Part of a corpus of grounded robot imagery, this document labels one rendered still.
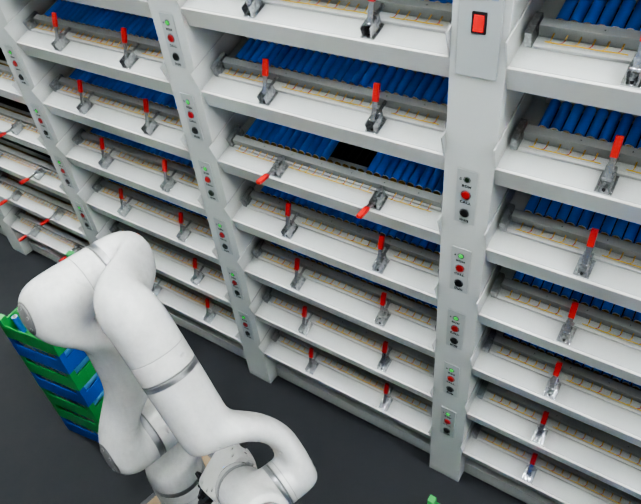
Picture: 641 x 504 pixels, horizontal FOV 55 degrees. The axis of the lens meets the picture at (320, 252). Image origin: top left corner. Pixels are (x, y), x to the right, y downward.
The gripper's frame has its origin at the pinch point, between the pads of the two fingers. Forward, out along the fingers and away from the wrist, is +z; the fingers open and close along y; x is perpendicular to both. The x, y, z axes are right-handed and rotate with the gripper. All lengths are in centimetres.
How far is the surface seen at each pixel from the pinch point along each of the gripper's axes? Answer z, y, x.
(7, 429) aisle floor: 116, 42, -24
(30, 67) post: 80, -57, -80
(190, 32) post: 15, -71, -50
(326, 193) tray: 8, -59, -7
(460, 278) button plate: -12, -56, 21
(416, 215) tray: -9, -62, 7
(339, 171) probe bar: 6, -64, -8
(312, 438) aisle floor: 62, -9, 50
